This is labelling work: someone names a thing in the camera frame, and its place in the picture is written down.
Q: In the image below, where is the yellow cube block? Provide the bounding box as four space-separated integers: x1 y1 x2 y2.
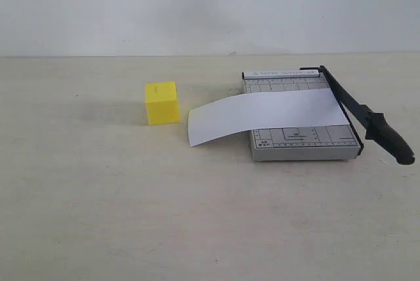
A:
144 81 180 125

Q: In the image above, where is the white paper sheet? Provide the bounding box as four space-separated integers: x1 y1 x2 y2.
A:
188 89 348 146

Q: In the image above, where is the black cutter blade arm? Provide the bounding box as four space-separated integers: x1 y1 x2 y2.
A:
318 66 415 165

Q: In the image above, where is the grey paper cutter base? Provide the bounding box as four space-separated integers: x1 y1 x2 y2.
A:
242 67 364 162

